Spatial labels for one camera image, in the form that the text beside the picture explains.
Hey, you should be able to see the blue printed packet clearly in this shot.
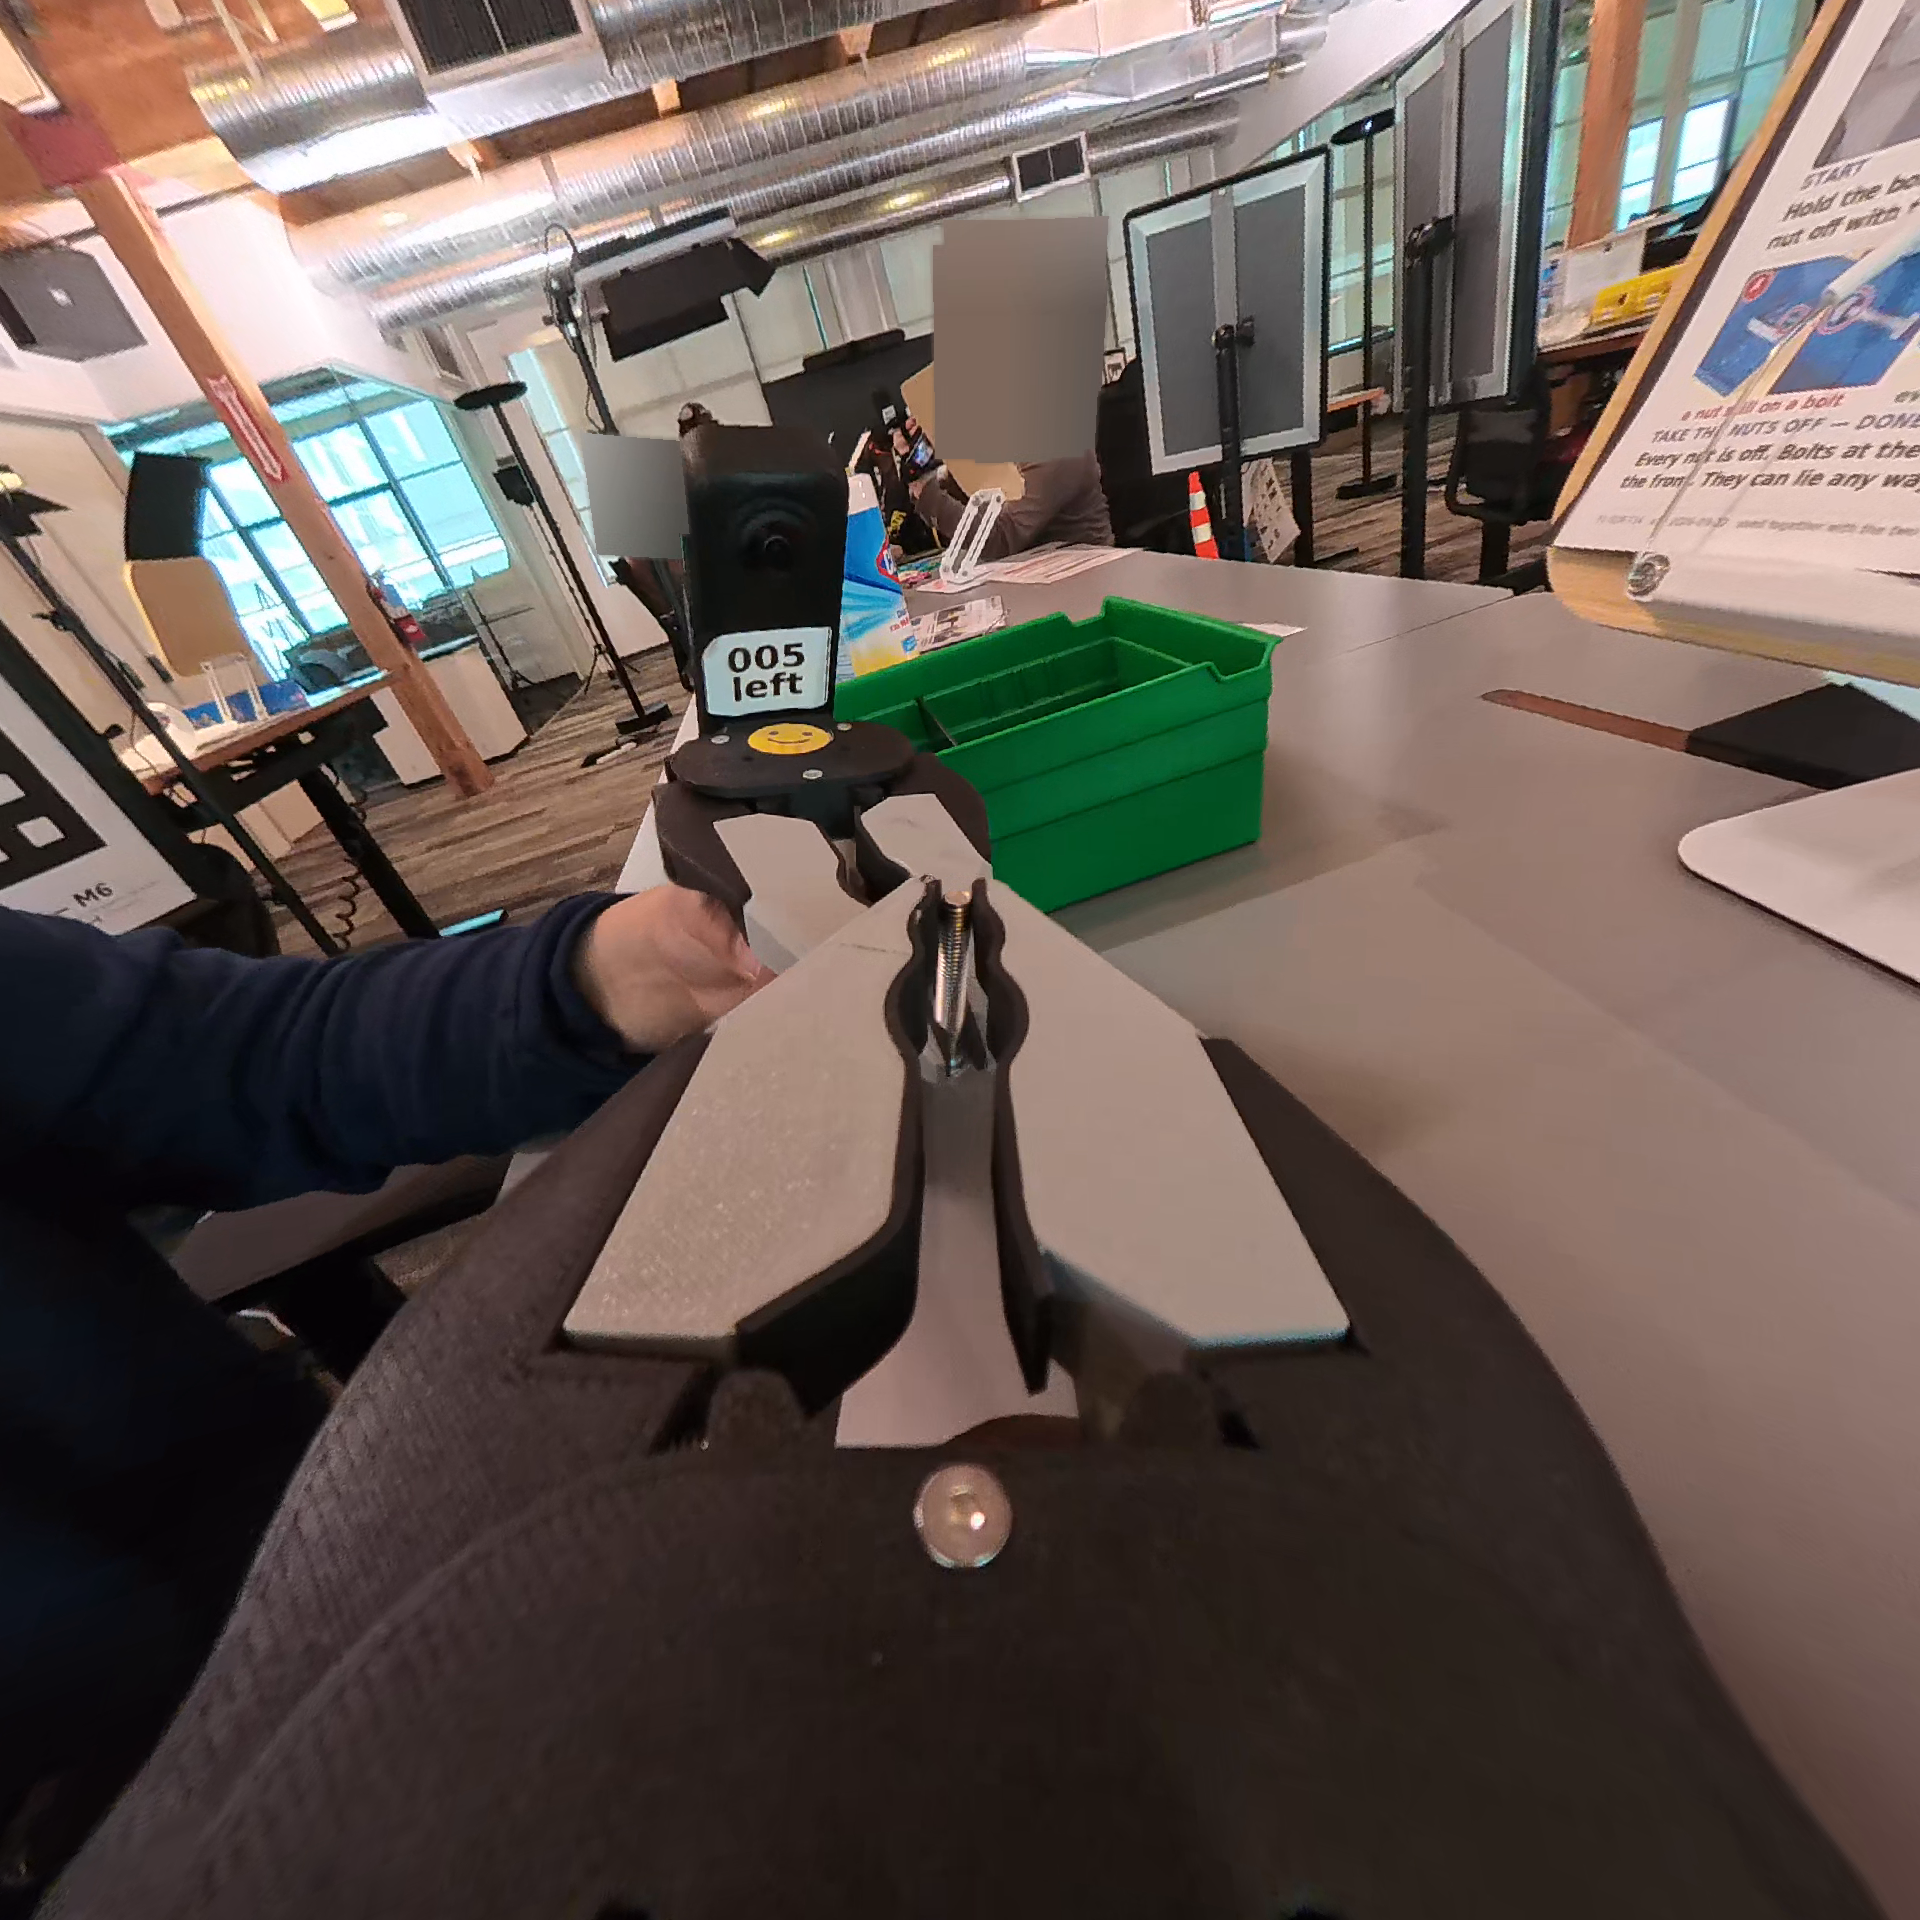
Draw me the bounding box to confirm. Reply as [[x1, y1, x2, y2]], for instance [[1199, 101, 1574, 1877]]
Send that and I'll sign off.
[[835, 469, 909, 679]]

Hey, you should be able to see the black light stand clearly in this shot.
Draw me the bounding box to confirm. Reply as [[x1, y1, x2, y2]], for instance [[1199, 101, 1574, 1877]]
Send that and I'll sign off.
[[449, 376, 673, 735]]

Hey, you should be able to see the black studio light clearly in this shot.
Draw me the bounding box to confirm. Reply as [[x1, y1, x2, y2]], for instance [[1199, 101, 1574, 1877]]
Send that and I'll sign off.
[[576, 226, 780, 359]]

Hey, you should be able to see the black flat device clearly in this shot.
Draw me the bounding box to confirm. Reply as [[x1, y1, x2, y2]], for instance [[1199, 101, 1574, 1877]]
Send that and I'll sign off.
[[1687, 684, 1894, 791]]

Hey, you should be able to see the person's left forearm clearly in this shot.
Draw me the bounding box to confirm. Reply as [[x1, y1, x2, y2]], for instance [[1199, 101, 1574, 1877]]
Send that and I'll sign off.
[[0, 887, 641, 1206]]

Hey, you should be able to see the white tilting document stand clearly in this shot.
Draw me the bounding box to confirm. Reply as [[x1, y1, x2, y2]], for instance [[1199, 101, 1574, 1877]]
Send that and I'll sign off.
[[1546, 0, 1920, 989]]

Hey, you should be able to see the person's left hand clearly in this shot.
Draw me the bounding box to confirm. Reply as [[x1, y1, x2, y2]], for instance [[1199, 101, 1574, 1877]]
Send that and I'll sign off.
[[568, 881, 780, 1057]]

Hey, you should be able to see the white cabinet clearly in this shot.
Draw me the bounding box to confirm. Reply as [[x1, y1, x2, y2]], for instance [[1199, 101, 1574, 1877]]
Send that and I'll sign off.
[[404, 642, 533, 770]]

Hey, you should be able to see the silver ventilation duct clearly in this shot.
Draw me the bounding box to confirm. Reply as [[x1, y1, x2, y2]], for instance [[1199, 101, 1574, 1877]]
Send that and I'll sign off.
[[295, 95, 1247, 329], [183, 0, 1330, 169]]

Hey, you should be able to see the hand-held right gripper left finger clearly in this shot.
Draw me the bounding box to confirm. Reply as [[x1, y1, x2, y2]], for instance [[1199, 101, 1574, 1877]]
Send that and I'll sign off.
[[557, 877, 929, 1412]]

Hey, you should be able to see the black speaker box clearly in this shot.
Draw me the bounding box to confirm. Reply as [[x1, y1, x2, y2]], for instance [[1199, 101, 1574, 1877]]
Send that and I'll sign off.
[[0, 245, 144, 359]]

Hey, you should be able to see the green plastic bin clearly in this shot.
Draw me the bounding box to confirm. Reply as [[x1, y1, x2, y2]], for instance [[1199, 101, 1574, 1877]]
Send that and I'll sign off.
[[827, 601, 1282, 915]]

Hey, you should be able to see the wooden post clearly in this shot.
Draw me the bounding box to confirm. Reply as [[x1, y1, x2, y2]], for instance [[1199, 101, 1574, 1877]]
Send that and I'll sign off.
[[75, 169, 497, 797]]

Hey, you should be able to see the grey panel on stand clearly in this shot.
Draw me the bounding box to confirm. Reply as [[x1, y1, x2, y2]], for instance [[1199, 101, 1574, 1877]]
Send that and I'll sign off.
[[1393, 0, 1532, 577], [1125, 149, 1337, 546]]

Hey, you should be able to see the printed instruction sheet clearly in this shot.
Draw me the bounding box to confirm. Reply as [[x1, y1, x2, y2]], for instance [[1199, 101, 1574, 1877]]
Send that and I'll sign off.
[[1564, 0, 1920, 577]]

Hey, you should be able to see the silver hex bolt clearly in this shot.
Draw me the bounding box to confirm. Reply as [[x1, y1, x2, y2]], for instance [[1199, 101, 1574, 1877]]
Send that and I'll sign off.
[[921, 881, 991, 1083]]

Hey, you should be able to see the wooden column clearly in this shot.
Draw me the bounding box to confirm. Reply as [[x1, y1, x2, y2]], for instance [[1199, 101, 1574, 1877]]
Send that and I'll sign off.
[[1566, 0, 1657, 245]]

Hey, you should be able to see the black white marker board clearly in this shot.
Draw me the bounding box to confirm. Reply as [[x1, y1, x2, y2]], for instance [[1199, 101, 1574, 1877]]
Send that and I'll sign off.
[[0, 651, 197, 942]]

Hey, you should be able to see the wooden desk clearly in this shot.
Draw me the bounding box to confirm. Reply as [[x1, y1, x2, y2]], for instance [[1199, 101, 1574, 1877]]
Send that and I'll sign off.
[[116, 666, 438, 965]]

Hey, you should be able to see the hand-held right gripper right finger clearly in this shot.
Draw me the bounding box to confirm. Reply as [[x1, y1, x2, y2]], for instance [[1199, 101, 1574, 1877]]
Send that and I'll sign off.
[[970, 877, 1358, 1397]]

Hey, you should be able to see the text printed paper sheet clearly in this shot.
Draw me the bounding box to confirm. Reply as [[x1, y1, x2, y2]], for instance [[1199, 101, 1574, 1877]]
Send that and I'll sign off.
[[981, 546, 1141, 592]]

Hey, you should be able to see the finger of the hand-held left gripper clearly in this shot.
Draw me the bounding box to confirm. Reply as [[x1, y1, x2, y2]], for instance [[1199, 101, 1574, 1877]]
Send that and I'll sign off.
[[852, 791, 999, 905], [712, 811, 909, 983]]

